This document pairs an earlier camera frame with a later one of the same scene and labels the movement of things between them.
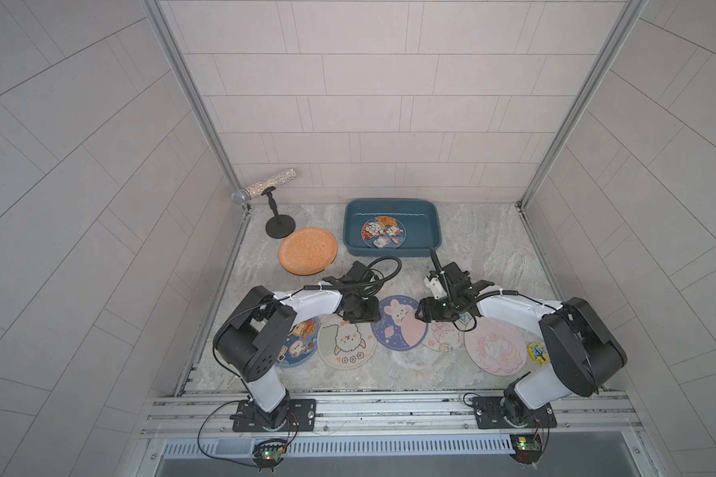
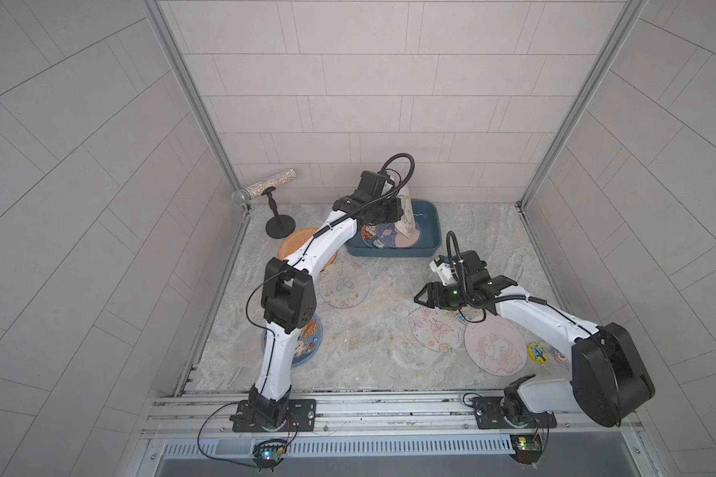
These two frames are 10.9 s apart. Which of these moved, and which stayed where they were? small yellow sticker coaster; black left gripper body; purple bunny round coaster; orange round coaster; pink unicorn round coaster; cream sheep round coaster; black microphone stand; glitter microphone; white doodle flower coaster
Moved: cream sheep round coaster; black left gripper body; purple bunny round coaster
Stayed: pink unicorn round coaster; glitter microphone; white doodle flower coaster; orange round coaster; small yellow sticker coaster; black microphone stand
